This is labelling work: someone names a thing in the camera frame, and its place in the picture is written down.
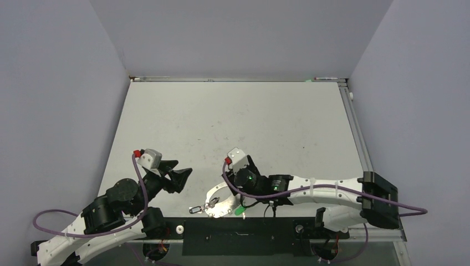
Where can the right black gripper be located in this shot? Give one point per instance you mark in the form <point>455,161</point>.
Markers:
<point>238,187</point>

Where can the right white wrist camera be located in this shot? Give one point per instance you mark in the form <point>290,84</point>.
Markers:
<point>236,159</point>

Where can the green key tag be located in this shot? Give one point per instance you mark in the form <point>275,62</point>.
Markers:
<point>239,211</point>

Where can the red white marker pen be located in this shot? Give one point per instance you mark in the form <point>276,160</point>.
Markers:
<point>326,79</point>

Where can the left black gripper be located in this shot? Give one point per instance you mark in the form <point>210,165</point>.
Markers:
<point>178,177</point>

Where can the aluminium rail frame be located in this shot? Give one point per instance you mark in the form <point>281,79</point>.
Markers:
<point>392,235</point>

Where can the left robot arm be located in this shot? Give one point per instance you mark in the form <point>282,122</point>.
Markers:
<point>122,214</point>

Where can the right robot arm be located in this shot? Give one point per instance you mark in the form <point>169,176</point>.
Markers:
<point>342,203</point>

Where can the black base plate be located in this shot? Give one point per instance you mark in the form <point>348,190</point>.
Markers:
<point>238,236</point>

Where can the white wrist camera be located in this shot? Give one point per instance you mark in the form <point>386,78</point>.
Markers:
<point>149,160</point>
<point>236,159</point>

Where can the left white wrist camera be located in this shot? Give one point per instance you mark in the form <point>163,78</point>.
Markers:
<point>149,160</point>

